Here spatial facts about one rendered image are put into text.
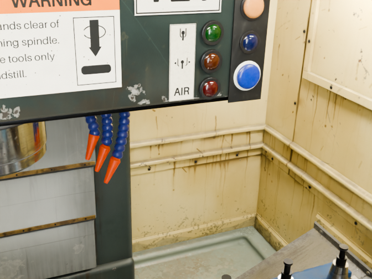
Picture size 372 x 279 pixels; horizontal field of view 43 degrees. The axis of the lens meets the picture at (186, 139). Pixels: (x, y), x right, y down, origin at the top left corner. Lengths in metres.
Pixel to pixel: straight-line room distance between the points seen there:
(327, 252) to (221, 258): 0.50
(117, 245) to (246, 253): 0.73
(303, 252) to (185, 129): 0.60
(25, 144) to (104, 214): 0.76
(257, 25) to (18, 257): 1.00
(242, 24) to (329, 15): 1.03
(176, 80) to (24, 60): 0.16
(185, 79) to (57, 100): 0.14
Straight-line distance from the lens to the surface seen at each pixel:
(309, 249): 1.71
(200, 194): 1.94
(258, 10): 0.56
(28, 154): 0.68
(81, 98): 0.51
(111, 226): 1.43
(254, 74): 0.57
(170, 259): 1.99
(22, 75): 0.50
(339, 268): 0.87
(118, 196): 1.38
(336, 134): 1.60
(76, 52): 0.50
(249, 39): 0.56
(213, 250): 2.04
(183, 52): 0.53
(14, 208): 1.30
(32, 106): 0.51
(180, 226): 1.98
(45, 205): 1.30
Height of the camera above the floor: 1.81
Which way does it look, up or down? 24 degrees down
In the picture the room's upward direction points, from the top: 2 degrees clockwise
